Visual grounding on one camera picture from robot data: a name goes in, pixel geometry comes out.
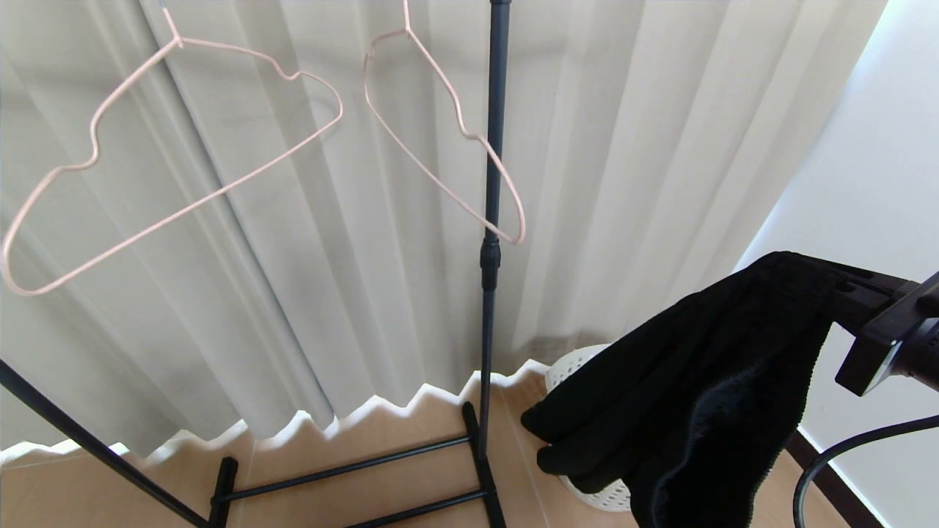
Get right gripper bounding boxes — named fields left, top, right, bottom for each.
left=834, top=271, right=939, bottom=398

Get black shorts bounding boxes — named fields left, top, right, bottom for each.
left=520, top=251, right=838, bottom=528

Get white laundry basket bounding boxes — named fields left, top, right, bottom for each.
left=544, top=342, right=634, bottom=513

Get black clothes rack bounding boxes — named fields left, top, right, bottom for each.
left=0, top=0, right=513, bottom=528

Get pink clothes hanger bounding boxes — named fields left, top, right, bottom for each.
left=362, top=0, right=527, bottom=246
left=0, top=6, right=345, bottom=298

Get beige curtain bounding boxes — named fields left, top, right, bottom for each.
left=0, top=0, right=890, bottom=472

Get black cable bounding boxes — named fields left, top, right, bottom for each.
left=792, top=414, right=939, bottom=528

